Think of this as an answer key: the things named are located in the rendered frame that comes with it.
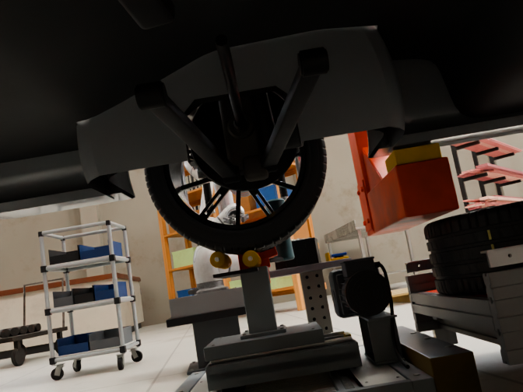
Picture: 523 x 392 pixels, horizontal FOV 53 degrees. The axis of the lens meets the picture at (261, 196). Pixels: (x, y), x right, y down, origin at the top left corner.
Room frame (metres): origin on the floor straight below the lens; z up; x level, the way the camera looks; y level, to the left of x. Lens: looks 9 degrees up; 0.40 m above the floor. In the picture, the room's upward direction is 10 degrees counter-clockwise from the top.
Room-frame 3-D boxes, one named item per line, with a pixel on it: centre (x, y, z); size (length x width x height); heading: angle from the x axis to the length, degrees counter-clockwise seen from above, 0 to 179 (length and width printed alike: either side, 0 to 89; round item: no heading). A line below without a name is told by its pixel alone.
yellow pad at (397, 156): (1.62, -0.49, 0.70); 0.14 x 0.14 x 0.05; 0
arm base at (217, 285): (3.03, 0.39, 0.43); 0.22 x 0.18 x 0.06; 104
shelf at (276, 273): (2.44, -0.13, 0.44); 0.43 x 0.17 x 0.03; 90
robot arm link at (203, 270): (3.04, 0.37, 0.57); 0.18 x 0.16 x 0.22; 122
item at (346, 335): (1.93, 0.02, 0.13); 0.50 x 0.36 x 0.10; 90
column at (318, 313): (2.44, -0.16, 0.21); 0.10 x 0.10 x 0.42; 0
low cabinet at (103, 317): (8.15, 3.17, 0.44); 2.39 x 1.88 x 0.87; 7
